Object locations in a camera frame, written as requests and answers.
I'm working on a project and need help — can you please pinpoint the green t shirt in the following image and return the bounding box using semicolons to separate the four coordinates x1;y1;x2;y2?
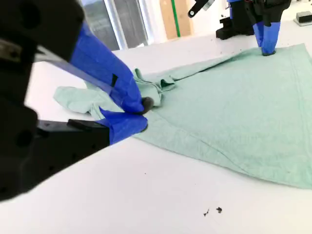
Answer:
53;43;312;190

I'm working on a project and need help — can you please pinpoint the brown cardboard panel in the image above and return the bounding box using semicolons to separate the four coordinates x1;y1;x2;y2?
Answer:
159;0;195;40

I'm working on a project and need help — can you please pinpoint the green pole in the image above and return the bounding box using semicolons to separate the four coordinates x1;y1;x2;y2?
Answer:
171;0;181;38

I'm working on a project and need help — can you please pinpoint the window with white frame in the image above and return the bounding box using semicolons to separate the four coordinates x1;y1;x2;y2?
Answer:
80;0;154;52

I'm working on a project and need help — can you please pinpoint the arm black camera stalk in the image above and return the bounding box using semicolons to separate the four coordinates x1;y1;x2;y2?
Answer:
187;0;208;19

